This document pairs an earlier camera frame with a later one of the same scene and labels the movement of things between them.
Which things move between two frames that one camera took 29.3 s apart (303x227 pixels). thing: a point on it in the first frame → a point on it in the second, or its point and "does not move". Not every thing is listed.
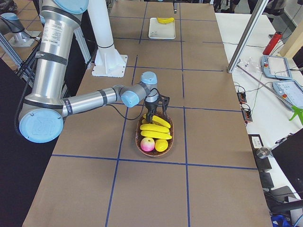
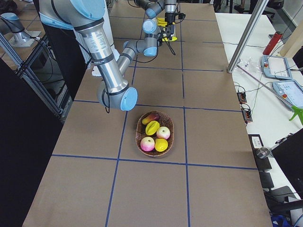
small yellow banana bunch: (157, 128) → (165, 39)
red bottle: (272, 43) does not move
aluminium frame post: (247, 36) does not move
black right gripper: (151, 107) → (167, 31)
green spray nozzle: (297, 111) does not move
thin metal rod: (278, 95) does not move
